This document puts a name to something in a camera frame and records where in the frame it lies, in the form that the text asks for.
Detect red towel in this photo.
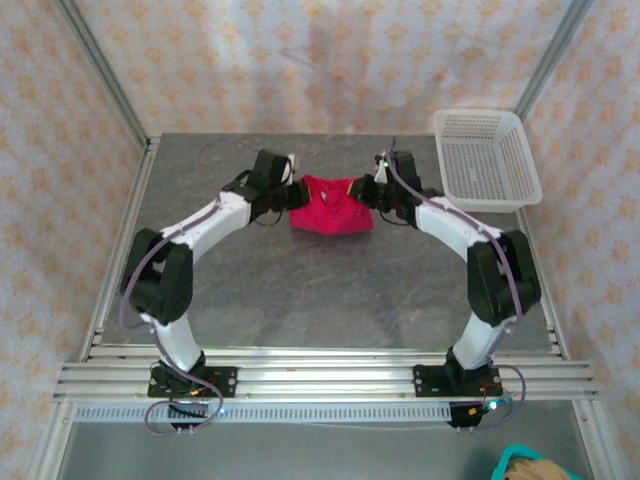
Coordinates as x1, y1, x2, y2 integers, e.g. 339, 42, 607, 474
288, 174, 375, 236

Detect white perforated plastic basket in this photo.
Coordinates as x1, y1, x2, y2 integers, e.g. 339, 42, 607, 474
432, 108, 545, 214

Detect black base electronics board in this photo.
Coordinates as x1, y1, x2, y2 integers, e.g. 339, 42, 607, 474
167, 401, 224, 419
448, 399, 514, 431

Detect teal plastic container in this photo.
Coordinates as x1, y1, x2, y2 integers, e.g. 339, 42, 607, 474
492, 444, 584, 480

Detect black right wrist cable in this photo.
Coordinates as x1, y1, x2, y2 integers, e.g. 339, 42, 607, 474
377, 208, 416, 229

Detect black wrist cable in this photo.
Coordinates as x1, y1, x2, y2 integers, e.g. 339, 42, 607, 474
377, 208, 416, 229
252, 209, 292, 230

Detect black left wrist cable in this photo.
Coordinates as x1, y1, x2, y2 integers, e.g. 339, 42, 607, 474
252, 209, 292, 230

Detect aluminium table side rail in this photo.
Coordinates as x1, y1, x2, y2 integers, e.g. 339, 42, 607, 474
79, 137, 162, 362
513, 207, 571, 362

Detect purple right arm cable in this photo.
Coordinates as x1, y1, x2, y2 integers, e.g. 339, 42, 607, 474
383, 137, 529, 432

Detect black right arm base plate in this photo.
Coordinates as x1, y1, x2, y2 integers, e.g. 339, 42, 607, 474
412, 363, 504, 400

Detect aluminium base rail beam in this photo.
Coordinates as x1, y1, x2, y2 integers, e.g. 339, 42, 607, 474
52, 348, 599, 402

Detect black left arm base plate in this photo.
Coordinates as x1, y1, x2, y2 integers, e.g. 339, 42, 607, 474
147, 367, 238, 400

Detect aluminium corner post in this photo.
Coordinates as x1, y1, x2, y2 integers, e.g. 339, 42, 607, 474
52, 0, 152, 151
513, 0, 597, 121

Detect slotted grey cable duct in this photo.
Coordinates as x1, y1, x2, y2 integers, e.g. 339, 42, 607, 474
73, 402, 454, 424

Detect aluminium frame leg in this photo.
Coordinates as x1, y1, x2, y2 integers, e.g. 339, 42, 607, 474
572, 399, 609, 480
29, 399, 76, 480

